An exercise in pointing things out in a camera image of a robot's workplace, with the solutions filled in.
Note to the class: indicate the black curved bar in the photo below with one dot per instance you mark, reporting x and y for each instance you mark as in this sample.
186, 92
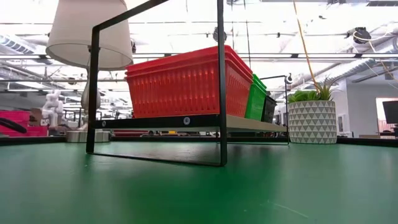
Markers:
14, 125

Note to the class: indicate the white shade table lamp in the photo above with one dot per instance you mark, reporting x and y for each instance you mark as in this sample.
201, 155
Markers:
87, 31

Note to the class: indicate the black monitor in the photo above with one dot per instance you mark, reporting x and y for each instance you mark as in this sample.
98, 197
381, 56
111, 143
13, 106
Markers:
391, 112

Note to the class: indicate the small black ceiling device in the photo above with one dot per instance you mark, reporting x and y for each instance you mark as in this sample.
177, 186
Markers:
219, 34

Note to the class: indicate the black table frame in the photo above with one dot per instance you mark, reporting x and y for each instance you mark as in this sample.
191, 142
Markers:
367, 141

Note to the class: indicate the succulent in patterned white pot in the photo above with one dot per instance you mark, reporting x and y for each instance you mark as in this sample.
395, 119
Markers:
312, 124

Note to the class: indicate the pink storage bin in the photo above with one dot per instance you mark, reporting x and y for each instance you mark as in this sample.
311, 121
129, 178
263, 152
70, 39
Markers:
38, 130

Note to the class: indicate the green table mat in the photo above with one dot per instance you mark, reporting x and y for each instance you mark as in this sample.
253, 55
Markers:
199, 193

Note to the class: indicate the large black ceiling device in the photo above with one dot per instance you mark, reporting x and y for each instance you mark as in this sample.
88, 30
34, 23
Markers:
360, 35

